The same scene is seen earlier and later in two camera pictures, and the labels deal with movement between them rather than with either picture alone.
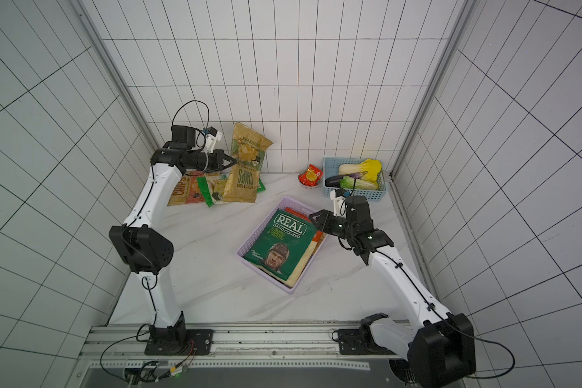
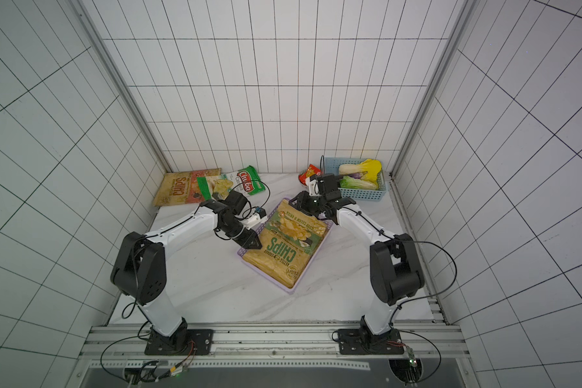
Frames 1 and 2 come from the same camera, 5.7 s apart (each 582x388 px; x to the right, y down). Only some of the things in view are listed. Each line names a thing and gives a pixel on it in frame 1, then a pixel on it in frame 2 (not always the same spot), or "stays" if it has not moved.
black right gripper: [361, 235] to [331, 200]
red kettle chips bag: [187, 190] stays
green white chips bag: [212, 187] stays
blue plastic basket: [331, 167] stays
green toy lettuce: [349, 183] stays
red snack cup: [311, 177] stays
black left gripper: [220, 157] to [250, 236]
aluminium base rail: [343, 345] stays
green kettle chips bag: [248, 149] to [288, 242]
